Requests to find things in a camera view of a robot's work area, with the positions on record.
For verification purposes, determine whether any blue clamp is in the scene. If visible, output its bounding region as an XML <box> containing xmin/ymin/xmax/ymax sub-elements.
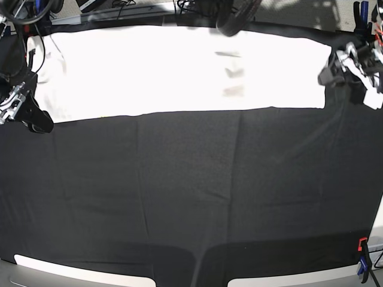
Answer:
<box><xmin>357</xmin><ymin>237</ymin><xmax>372</xmax><ymax>283</ymax></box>
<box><xmin>353</xmin><ymin>1</ymin><xmax>372</xmax><ymax>39</ymax></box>

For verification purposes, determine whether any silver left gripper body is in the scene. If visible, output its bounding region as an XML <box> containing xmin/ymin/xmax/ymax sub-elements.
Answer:
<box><xmin>318</xmin><ymin>41</ymin><xmax>382</xmax><ymax>109</ymax></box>

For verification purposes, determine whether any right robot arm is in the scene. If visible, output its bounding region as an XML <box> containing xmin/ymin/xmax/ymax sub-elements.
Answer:
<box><xmin>1</xmin><ymin>1</ymin><xmax>63</xmax><ymax>133</ymax></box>

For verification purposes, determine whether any blue clamp far right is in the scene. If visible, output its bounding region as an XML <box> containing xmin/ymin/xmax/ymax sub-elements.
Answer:
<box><xmin>353</xmin><ymin>1</ymin><xmax>372</xmax><ymax>39</ymax></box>

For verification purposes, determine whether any white printed t-shirt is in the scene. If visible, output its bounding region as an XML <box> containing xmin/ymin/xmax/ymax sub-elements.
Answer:
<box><xmin>27</xmin><ymin>26</ymin><xmax>332</xmax><ymax>123</ymax></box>

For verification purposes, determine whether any blue clamp near right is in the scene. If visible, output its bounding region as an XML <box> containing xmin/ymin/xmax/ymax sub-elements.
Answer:
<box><xmin>357</xmin><ymin>237</ymin><xmax>372</xmax><ymax>283</ymax></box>

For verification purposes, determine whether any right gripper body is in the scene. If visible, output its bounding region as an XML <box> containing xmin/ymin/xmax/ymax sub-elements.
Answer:
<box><xmin>1</xmin><ymin>80</ymin><xmax>54</xmax><ymax>133</ymax></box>

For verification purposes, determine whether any orange black clamp far left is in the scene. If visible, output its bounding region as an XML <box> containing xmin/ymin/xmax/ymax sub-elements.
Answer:
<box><xmin>23</xmin><ymin>25</ymin><xmax>35</xmax><ymax>70</ymax></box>

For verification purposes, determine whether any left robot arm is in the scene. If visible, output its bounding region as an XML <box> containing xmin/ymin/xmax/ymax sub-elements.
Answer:
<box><xmin>318</xmin><ymin>1</ymin><xmax>382</xmax><ymax>110</ymax></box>

